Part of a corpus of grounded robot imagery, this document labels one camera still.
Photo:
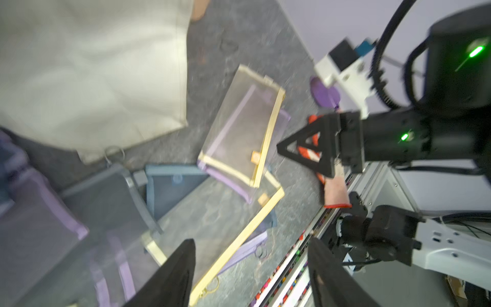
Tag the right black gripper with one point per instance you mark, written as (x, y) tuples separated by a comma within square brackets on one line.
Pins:
[(396, 136)]

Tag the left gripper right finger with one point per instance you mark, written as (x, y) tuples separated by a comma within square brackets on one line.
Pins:
[(331, 284)]

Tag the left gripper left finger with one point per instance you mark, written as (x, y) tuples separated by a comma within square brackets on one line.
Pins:
[(172, 284)]

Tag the yellow mesh pouch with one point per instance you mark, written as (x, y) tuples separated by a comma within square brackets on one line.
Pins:
[(243, 79), (219, 221)]

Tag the purple mesh pouch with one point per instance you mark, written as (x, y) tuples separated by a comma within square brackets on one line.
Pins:
[(37, 229), (233, 148)]

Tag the blue grey mesh pouch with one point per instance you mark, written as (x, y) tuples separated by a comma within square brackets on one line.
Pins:
[(169, 184)]

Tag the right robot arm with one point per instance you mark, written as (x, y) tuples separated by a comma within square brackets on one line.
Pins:
[(447, 82)]

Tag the grey mesh pouch by bag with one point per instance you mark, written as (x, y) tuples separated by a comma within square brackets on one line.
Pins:
[(109, 204)]

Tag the cream canvas tote bag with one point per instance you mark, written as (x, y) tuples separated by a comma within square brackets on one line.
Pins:
[(94, 76)]

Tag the red patterned garden glove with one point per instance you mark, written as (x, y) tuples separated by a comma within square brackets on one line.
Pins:
[(329, 171)]

